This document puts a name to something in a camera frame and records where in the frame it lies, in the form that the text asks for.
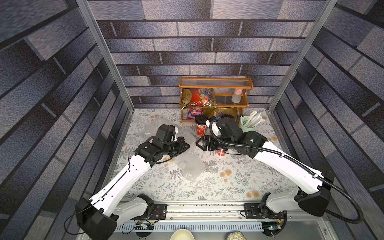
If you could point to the white round bowl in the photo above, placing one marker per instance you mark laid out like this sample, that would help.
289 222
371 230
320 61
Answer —
182 234

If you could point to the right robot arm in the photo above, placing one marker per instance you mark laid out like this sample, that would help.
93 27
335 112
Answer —
313 191

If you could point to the wooden shelf rack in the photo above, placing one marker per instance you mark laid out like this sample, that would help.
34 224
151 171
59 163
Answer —
223 88

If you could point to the pink capped white bottle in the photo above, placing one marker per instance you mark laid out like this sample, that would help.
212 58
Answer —
237 95

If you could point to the pink snack packet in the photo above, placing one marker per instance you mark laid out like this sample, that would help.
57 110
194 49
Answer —
192 113

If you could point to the green plastic straw cup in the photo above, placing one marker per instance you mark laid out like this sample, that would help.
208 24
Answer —
247 123

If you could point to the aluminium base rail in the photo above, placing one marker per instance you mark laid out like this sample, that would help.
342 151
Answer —
221 216

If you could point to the black lid milk tea cup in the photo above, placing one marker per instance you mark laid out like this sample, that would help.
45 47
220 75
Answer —
200 121

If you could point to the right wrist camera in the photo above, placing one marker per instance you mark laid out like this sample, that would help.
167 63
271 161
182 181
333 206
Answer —
227 129

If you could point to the red milk tea cup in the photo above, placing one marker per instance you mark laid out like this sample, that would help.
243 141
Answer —
221 153

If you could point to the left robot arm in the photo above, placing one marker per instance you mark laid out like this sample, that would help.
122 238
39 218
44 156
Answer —
100 215

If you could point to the patterned round object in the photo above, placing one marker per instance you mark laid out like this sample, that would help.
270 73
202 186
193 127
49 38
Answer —
236 236

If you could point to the gold snack bag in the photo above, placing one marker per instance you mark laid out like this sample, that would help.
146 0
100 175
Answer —
186 98

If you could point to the translucent plastic carrier bag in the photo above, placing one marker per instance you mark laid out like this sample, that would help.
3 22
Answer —
189 162

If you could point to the red snack bag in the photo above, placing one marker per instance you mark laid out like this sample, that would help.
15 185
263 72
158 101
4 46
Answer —
204 98

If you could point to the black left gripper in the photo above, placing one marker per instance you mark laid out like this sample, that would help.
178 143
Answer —
181 141

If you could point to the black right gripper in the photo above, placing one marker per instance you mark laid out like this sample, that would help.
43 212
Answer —
207 143

